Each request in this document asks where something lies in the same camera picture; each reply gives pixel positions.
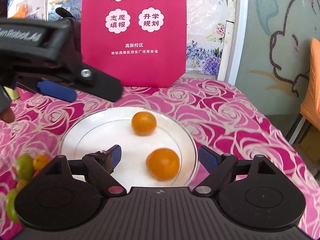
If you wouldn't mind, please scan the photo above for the green oval fruit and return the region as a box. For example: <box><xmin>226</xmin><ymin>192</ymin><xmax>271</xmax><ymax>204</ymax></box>
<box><xmin>5</xmin><ymin>189</ymin><xmax>20</xmax><ymax>223</ymax></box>

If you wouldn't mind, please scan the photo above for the white round plate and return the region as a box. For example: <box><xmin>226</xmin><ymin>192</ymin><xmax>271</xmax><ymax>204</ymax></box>
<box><xmin>60</xmin><ymin>107</ymin><xmax>198</xmax><ymax>191</ymax></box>

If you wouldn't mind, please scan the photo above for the orange chair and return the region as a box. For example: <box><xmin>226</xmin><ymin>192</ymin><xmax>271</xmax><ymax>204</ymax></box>
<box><xmin>300</xmin><ymin>38</ymin><xmax>320</xmax><ymax>129</ymax></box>

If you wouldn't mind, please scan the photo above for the person's left hand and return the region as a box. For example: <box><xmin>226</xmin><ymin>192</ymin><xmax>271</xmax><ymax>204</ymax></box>
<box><xmin>0</xmin><ymin>108</ymin><xmax>15</xmax><ymax>124</ymax></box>

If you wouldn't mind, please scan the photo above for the small orange far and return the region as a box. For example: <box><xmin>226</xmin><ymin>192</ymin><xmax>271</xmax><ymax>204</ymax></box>
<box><xmin>131</xmin><ymin>112</ymin><xmax>157</xmax><ymax>136</ymax></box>

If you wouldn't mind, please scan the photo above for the orange on plate right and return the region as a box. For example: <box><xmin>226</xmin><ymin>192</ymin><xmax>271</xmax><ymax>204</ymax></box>
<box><xmin>145</xmin><ymin>148</ymin><xmax>180</xmax><ymax>181</ymax></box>

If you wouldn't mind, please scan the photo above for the pink rose tablecloth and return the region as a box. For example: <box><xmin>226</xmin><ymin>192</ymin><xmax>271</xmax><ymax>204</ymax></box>
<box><xmin>1</xmin><ymin>78</ymin><xmax>319</xmax><ymax>239</ymax></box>

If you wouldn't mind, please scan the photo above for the pink tote bag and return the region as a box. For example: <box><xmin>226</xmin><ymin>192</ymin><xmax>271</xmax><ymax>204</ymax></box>
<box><xmin>81</xmin><ymin>0</ymin><xmax>187</xmax><ymax>88</ymax></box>

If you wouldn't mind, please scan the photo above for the small yellow orange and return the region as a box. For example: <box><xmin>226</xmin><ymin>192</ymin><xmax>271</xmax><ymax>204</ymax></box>
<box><xmin>33</xmin><ymin>154</ymin><xmax>51</xmax><ymax>171</ymax></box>

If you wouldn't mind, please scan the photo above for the green apple round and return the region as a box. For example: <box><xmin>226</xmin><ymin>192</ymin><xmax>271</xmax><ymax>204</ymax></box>
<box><xmin>16</xmin><ymin>154</ymin><xmax>34</xmax><ymax>181</ymax></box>

